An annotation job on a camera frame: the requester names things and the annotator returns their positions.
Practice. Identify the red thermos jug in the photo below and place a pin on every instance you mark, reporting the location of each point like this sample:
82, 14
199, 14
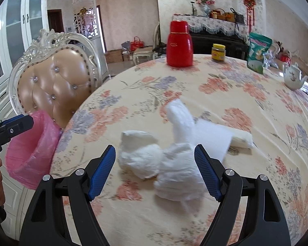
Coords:
179, 52

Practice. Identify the white plastic bag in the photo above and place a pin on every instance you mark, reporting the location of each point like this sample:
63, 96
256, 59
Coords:
179, 178

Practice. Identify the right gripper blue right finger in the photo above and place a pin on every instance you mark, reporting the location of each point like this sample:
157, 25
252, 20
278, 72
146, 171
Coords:
207, 171

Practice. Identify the white cabinet wall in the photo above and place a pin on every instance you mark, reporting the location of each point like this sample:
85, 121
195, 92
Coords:
20, 24

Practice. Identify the tufted beige dining chair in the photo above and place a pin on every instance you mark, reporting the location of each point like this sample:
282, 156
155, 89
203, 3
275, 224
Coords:
56, 74

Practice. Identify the red chinese knot ornament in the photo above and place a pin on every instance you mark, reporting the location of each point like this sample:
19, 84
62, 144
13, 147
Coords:
250, 13

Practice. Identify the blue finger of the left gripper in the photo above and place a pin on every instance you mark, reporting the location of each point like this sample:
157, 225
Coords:
14, 120
7, 132

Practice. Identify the cream sofa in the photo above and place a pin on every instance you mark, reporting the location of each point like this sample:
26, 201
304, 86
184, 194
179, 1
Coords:
289, 58

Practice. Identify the black handbag on piano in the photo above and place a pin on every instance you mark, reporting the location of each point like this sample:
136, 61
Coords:
239, 18

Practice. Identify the black piano with lace cover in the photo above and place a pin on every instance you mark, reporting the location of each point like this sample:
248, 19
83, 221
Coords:
205, 32

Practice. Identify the white tissue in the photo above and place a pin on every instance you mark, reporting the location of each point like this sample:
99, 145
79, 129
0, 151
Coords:
140, 153

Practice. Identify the white side chair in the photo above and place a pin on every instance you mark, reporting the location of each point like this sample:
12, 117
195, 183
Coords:
148, 52

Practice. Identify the flower vase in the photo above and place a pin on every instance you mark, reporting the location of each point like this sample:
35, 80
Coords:
205, 6

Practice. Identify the white foam block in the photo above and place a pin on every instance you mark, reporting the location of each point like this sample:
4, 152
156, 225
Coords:
215, 138

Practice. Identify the yellow lid jar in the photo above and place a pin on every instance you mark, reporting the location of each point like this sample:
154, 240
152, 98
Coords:
218, 52

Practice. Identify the white floral teapot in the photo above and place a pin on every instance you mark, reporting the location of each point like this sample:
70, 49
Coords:
292, 76

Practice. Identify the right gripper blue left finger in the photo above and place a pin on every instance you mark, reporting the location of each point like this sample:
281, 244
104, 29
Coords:
99, 170

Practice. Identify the floral tablecloth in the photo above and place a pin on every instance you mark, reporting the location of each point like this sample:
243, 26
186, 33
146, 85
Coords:
128, 209

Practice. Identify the green snack bag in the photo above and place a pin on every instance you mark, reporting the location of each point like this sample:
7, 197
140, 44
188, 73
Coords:
259, 44

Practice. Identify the red handbag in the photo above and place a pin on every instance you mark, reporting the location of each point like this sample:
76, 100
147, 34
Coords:
136, 43

